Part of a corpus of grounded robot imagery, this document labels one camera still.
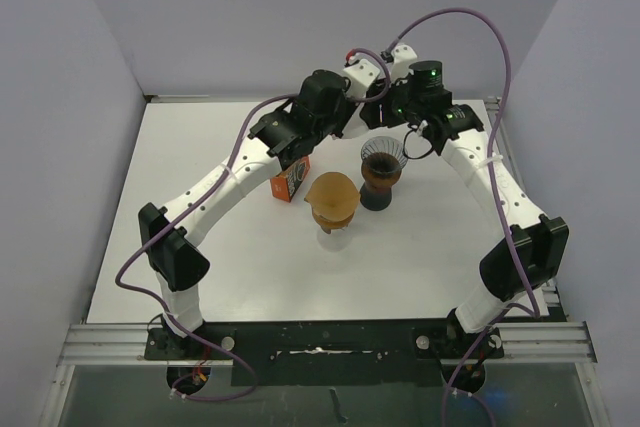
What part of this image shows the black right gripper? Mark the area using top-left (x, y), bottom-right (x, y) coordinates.
top-left (361, 71), bottom-right (423, 129)

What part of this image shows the grey swirled glass dripper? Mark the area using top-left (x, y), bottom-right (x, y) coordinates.
top-left (360, 136), bottom-right (408, 175)

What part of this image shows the orange coffee filter box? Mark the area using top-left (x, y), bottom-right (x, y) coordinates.
top-left (270, 156), bottom-right (310, 203)

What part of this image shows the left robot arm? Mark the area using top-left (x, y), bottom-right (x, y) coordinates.
top-left (138, 70), bottom-right (357, 358)

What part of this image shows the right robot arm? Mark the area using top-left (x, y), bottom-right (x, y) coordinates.
top-left (344, 55), bottom-right (569, 356)

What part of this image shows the clear glass carafe wooden collar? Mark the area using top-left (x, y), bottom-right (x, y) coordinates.
top-left (317, 228), bottom-right (353, 252)

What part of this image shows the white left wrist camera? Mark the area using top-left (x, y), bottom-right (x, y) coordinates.
top-left (343, 47), bottom-right (391, 103)

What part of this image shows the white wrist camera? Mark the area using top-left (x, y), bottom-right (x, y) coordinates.
top-left (343, 47), bottom-right (391, 103)
top-left (380, 42), bottom-right (418, 83)

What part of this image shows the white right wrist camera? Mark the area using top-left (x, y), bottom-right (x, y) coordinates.
top-left (380, 42), bottom-right (418, 83)

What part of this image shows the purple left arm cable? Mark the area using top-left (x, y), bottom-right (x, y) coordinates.
top-left (115, 46), bottom-right (394, 403)

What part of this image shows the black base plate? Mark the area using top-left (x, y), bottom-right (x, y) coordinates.
top-left (144, 319), bottom-right (504, 387)

